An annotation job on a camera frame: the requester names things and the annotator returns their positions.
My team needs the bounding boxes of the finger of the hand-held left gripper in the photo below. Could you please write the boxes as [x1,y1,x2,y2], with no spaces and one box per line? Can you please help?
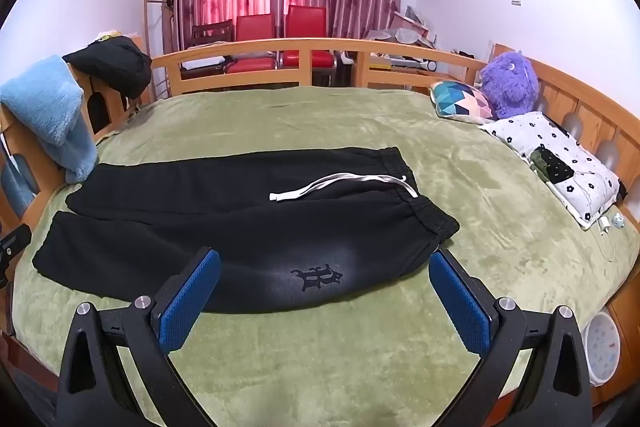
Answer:
[0,225,32,288]

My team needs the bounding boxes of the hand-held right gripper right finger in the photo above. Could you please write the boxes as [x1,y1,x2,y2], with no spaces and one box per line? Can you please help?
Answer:
[428,248,593,427]

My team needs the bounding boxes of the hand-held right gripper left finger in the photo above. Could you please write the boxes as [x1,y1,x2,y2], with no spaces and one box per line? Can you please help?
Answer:
[56,247,222,427]

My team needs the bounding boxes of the black pants with white drawstring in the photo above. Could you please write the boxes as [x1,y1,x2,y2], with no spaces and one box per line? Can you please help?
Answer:
[32,146,461,314]

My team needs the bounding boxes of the light blue fleece towel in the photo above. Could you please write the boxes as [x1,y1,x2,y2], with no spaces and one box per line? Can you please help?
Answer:
[0,55,99,184]

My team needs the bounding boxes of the green plush blanket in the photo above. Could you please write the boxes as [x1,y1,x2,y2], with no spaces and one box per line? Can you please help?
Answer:
[10,88,618,427]

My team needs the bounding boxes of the white plastic bin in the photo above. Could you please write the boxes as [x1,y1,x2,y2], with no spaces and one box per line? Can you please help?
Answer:
[582,311,622,388]

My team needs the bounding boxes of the white floral pillow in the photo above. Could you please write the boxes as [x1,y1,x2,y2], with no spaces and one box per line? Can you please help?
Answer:
[481,111,626,230]

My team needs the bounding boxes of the dark green cloth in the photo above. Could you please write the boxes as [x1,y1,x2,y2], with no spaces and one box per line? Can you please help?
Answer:
[530,147,573,184]

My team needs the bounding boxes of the black jacket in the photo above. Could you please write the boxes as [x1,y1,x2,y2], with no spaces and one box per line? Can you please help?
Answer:
[62,36,153,100]

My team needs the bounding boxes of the teal toy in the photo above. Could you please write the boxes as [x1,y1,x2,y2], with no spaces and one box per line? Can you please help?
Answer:
[429,80,496,124]

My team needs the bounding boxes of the purple plush toy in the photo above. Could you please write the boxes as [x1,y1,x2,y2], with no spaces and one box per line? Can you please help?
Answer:
[480,49,541,120]

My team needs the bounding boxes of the wooden coat rack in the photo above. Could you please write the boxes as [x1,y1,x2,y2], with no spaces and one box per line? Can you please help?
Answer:
[144,0,177,102]

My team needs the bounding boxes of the dark wooden chair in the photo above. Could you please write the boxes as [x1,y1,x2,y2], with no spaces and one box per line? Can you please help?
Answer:
[180,20,236,72]

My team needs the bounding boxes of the pile of boards and papers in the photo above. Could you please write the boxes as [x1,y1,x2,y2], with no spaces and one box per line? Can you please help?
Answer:
[364,9,437,72]

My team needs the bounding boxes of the red chair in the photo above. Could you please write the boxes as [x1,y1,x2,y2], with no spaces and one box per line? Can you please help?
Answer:
[226,14,277,75]
[280,4,336,70]

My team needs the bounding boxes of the white charger with cable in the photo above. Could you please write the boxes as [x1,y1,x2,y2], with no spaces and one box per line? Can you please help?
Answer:
[596,213,617,264]

